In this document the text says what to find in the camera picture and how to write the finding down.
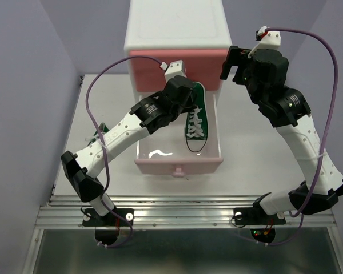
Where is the aluminium rail frame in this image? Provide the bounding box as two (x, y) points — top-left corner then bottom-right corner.
(21, 74), (343, 274)

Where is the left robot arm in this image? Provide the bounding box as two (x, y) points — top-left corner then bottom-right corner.
(61, 76), (194, 225)

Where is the white shoe cabinet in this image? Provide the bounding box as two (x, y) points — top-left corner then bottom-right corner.
(122, 0), (232, 95)

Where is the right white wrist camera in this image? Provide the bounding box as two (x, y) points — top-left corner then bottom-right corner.
(248, 26), (281, 58)

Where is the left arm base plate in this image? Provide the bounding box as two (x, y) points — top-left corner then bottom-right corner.
(81, 207), (134, 227)

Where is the green sneaker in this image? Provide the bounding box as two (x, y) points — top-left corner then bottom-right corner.
(185, 82), (209, 153)
(85, 122), (108, 148)

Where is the pink lower drawer knob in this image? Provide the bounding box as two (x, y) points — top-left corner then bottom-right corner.
(172, 167), (185, 178)

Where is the pink front drawer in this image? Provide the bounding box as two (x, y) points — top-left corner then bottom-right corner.
(129, 49), (228, 93)

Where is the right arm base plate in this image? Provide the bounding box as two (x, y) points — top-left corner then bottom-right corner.
(232, 207), (286, 226)

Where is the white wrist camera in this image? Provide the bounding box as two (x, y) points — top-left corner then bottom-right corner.
(248, 26), (281, 58)
(160, 60), (186, 82)

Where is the light pink drawer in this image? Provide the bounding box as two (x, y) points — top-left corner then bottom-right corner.
(134, 92), (224, 176)

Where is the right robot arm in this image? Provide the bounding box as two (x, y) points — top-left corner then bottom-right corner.
(220, 46), (343, 225)

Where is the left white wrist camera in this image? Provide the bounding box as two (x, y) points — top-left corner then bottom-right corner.
(160, 60), (186, 82)

